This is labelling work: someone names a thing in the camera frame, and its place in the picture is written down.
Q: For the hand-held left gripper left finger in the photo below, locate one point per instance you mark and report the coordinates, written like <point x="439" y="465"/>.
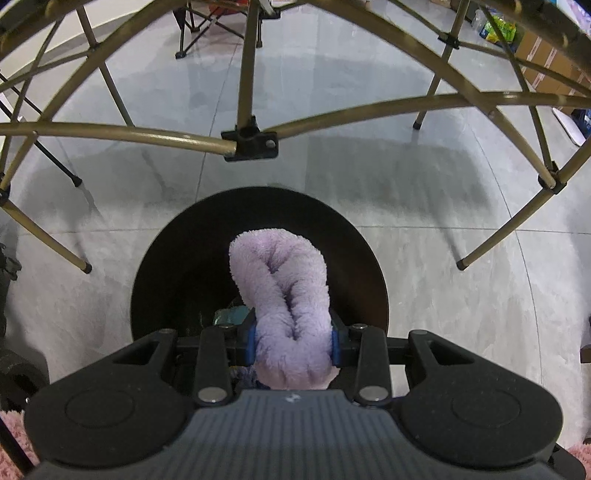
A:
<point x="250" y="344"/>

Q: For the black round bin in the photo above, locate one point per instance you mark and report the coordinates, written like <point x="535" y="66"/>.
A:
<point x="184" y="258"/>

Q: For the black tripod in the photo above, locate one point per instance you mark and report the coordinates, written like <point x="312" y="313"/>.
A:
<point x="76" y="181"/>

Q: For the purple fluffy towel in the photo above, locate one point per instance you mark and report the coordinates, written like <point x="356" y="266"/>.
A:
<point x="277" y="277"/>

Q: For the green packet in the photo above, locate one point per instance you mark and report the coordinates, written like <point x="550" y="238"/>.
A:
<point x="501" y="30"/>

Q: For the white flat board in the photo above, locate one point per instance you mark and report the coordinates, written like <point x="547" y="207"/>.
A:
<point x="572" y="129"/>

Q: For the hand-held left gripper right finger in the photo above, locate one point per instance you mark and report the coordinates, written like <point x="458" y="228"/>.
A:
<point x="335" y="346"/>

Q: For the black folding chair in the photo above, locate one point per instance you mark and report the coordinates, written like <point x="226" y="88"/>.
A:
<point x="179" y="55"/>

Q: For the large cardboard box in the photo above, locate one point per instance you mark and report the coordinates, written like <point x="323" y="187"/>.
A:
<point x="540" y="50"/>

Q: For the tan folding table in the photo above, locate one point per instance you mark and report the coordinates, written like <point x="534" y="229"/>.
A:
<point x="138" y="134"/>

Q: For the pink fluffy rug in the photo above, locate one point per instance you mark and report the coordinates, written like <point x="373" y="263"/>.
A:
<point x="11" y="434"/>

